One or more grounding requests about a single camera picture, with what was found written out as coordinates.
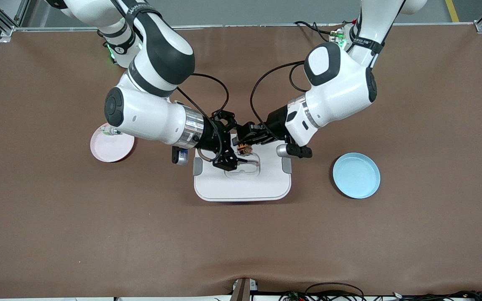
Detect brown table cover sheet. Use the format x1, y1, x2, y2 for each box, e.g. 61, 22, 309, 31
0, 24, 482, 299

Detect light blue round plate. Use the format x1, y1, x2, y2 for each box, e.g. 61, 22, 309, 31
333, 152, 381, 199

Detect pink round plate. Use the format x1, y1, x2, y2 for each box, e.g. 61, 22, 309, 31
90, 125, 136, 163

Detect white lidded box with handle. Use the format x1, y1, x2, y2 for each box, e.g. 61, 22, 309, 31
193, 142, 292, 202

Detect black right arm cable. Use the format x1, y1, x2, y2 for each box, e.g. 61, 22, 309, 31
176, 73, 230, 161

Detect silver table edge rail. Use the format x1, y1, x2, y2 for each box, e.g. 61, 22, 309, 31
0, 23, 482, 33

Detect black base cables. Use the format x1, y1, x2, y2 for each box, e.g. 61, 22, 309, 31
294, 19, 348, 43

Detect black looped cable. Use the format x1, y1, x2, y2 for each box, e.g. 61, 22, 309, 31
304, 282, 365, 301

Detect tangled cable bundle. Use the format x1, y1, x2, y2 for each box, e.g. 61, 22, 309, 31
367, 290, 482, 301

